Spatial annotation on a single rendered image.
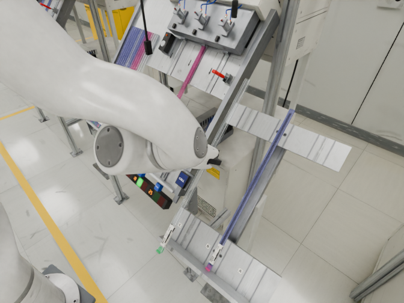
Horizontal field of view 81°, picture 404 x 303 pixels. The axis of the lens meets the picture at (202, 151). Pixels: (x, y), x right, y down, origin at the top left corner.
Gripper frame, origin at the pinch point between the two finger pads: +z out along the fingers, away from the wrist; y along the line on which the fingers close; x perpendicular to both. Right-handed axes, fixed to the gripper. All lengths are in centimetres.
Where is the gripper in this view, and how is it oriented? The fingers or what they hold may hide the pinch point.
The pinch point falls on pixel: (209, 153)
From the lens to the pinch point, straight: 62.0
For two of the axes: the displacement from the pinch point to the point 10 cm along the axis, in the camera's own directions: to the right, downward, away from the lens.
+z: 4.9, 0.4, 8.7
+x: -3.8, 9.1, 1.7
